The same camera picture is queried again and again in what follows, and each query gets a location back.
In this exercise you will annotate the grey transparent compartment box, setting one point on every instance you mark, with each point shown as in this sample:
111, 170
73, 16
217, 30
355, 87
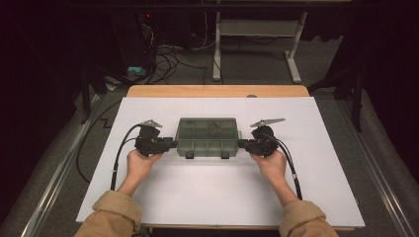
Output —
204, 146

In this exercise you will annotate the person's right hand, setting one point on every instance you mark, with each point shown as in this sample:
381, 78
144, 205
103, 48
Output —
273, 169

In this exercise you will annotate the person's left hand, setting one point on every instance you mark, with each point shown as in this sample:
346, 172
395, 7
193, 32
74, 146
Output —
140, 168

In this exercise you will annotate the white table cover board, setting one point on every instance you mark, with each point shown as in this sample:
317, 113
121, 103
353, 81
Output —
204, 191

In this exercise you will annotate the white metal desk frame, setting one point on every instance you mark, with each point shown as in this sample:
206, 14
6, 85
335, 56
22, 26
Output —
257, 28

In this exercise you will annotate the black computer tower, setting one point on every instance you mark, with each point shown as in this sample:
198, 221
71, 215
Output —
131, 39

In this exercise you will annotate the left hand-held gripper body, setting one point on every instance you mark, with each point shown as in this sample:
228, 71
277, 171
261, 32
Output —
150, 141

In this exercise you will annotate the small teal object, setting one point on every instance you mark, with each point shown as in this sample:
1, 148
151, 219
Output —
136, 70

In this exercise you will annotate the metal floor rail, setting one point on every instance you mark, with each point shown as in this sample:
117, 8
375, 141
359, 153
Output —
49, 197
378, 177

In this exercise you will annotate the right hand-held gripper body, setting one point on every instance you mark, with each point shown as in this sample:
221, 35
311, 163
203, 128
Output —
263, 141

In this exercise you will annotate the wooden table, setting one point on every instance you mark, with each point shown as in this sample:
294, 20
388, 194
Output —
214, 91

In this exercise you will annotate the black metal stand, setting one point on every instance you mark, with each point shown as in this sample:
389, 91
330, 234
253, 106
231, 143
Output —
357, 105
86, 98

